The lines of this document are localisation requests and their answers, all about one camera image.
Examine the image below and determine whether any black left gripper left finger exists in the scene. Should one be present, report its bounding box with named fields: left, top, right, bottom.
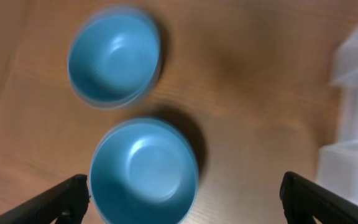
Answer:
left=0, top=174, right=90, bottom=224

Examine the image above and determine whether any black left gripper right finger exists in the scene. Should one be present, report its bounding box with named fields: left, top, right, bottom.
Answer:
left=280, top=172, right=358, bottom=224

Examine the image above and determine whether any dark blue bowl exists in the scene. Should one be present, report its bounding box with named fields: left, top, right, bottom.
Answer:
left=89, top=117, right=199, bottom=224
left=67, top=6, right=163, bottom=110

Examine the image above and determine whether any clear plastic storage container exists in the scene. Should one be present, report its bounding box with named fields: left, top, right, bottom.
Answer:
left=316, top=27, right=358, bottom=205

